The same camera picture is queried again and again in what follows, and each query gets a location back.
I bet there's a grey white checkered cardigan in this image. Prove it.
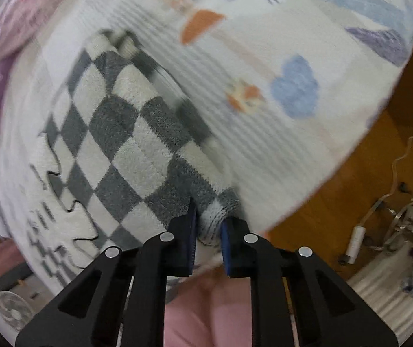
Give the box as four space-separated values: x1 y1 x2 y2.
25 28 244 290

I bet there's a white floor fan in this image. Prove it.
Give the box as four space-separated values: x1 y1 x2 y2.
0 291 35 331

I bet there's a white power strip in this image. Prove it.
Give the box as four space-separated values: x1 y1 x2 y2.
344 226 366 265

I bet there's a patterned white bed sheet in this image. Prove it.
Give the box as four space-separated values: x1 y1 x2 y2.
0 0 413 293

